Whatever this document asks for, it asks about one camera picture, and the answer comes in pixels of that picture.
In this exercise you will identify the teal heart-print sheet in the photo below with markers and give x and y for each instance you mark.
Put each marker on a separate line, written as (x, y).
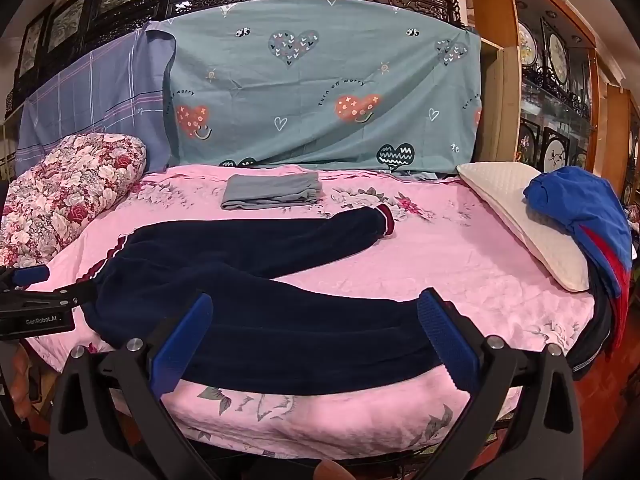
(325, 85)

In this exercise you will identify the wooden display cabinet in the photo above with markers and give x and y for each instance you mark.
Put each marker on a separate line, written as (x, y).
(492, 10)

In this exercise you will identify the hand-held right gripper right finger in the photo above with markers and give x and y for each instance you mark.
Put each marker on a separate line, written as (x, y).
(447, 340)

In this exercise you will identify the dark garment with white trim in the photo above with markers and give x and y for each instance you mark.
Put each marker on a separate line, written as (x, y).
(597, 335)

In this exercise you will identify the pink floral bedsheet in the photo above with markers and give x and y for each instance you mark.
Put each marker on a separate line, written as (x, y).
(450, 260)

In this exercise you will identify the folded grey cloth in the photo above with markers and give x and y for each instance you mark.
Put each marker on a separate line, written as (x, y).
(272, 191)

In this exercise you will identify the white textured pillow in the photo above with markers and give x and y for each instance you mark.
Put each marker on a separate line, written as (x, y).
(505, 195)

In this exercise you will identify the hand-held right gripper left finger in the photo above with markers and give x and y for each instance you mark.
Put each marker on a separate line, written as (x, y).
(182, 345)

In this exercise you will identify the navy fleece pants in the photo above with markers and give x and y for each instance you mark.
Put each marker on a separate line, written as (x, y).
(250, 280)

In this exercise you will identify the blue and red jacket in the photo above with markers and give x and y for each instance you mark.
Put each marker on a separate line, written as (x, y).
(580, 210)

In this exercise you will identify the round framed embroidery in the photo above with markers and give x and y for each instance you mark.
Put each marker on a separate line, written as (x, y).
(556, 152)
(526, 45)
(526, 142)
(557, 57)

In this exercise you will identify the rolled red floral quilt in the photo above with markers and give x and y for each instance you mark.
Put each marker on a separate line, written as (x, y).
(70, 195)

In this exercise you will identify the purple plaid sheet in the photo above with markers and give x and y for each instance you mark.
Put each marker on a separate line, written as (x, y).
(90, 105)

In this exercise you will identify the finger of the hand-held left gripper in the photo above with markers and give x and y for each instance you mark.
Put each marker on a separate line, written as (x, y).
(70, 294)
(31, 275)

